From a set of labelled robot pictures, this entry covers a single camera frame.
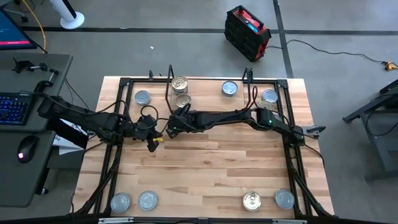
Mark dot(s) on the white round-base stand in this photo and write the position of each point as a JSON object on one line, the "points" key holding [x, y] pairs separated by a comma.
{"points": [[73, 20]]}

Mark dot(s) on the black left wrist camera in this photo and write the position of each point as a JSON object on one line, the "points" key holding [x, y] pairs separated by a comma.
{"points": [[152, 145]]}

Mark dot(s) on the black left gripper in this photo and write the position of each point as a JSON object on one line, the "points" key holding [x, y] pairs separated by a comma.
{"points": [[145, 128]]}

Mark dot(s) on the blue backlit keyboard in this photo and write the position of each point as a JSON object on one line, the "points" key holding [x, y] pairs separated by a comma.
{"points": [[14, 109]]}

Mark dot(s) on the silver-lid green label can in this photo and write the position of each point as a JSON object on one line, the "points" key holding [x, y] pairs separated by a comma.
{"points": [[284, 198], [270, 96], [142, 97]]}

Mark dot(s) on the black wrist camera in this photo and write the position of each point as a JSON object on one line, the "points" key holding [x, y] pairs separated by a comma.
{"points": [[172, 133], [152, 145]]}

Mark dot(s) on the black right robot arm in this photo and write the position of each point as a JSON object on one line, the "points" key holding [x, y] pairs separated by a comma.
{"points": [[224, 118]]}

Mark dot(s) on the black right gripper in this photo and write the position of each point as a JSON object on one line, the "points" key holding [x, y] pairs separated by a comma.
{"points": [[183, 123]]}

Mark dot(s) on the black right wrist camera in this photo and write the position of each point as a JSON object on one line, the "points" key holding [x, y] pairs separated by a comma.
{"points": [[172, 133]]}

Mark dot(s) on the red black equipment case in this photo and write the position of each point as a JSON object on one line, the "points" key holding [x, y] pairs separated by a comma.
{"points": [[245, 34]]}

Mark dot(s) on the silver-lid blue label can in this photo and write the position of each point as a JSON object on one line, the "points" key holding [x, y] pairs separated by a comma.
{"points": [[229, 88]]}

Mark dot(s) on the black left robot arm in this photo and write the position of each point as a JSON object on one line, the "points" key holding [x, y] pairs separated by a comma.
{"points": [[77, 116]]}

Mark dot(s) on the black metal table frame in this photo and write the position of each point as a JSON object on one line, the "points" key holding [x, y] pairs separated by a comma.
{"points": [[124, 81]]}

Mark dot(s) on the white paper sheet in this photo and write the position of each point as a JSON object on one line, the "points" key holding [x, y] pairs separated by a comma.
{"points": [[65, 146]]}

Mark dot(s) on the black desk clamp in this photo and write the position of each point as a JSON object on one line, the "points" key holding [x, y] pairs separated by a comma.
{"points": [[42, 85], [21, 66]]}

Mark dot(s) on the black computer mouse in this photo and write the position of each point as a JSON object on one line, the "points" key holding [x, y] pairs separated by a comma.
{"points": [[28, 147]]}

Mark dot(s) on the wooden shelf black metal legs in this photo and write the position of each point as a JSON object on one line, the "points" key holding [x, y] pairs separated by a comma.
{"points": [[208, 96]]}

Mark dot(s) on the black grey mounting bracket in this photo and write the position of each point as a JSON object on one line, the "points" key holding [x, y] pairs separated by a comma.
{"points": [[315, 129]]}

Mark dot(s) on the silver metal edge bracket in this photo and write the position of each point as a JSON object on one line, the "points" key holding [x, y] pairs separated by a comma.
{"points": [[115, 220], [289, 221]]}

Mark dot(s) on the dark grey metal cart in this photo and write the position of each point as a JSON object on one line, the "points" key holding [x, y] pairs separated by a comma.
{"points": [[385, 149]]}

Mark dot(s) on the grey desk surface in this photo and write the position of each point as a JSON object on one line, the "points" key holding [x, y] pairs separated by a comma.
{"points": [[43, 119], [18, 183]]}

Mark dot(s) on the desk computer monitor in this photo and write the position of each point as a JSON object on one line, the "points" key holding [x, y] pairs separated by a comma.
{"points": [[12, 34]]}

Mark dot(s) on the black box beside table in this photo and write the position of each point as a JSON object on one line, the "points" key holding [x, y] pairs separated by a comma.
{"points": [[68, 133]]}

